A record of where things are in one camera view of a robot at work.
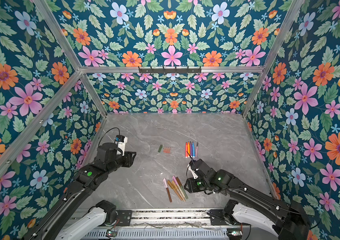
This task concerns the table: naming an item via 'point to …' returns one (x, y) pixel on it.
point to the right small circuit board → (234, 233)
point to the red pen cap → (166, 149)
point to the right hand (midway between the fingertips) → (186, 186)
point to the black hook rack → (169, 70)
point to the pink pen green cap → (197, 150)
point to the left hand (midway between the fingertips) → (135, 150)
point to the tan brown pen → (177, 189)
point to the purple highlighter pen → (191, 149)
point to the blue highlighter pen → (193, 150)
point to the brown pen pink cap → (165, 184)
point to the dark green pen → (181, 187)
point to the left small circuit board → (110, 233)
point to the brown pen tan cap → (168, 181)
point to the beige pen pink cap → (174, 178)
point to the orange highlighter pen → (188, 150)
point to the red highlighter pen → (186, 150)
